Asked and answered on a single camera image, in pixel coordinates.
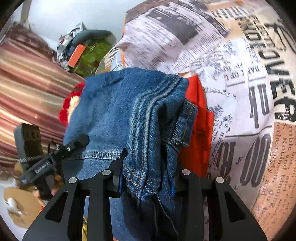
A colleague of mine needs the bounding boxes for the blue denim jeans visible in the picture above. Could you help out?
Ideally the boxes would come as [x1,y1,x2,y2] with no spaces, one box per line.
[62,68,197,240]

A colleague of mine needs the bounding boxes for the left hand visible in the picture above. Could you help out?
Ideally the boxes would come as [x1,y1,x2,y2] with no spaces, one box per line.
[32,174,64,209]

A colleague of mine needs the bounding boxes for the red folded garment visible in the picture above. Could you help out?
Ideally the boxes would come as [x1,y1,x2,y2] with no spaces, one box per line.
[178,75,214,178]

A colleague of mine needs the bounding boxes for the red plush toy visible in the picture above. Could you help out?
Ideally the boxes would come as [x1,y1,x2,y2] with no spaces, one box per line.
[59,82,85,126]

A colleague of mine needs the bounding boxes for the striped brown curtain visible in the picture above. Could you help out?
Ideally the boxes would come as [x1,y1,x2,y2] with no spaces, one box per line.
[1,24,84,180]

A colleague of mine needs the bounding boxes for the orange box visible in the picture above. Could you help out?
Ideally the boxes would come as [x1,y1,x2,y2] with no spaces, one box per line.
[68,44,86,68]

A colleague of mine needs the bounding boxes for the green patterned covered cabinet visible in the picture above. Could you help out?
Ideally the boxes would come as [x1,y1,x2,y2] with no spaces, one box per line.
[72,40,112,77]

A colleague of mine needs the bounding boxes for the newspaper print bed sheet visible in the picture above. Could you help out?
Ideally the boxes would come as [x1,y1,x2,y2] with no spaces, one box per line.
[96,0,296,239]

